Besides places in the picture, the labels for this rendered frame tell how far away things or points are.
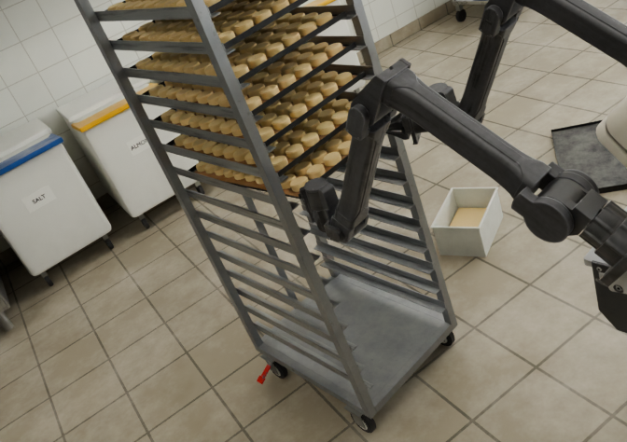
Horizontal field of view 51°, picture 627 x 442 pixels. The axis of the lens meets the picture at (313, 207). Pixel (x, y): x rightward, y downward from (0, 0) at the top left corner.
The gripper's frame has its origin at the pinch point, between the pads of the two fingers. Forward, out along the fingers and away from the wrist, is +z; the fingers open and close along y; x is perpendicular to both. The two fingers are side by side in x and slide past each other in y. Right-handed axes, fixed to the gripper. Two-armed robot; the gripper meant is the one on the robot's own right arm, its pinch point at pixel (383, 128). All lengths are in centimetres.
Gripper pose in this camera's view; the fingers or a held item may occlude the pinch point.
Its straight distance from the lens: 189.9
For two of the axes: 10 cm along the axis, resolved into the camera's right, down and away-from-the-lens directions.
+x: 2.7, -5.9, 7.6
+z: -9.1, 0.9, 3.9
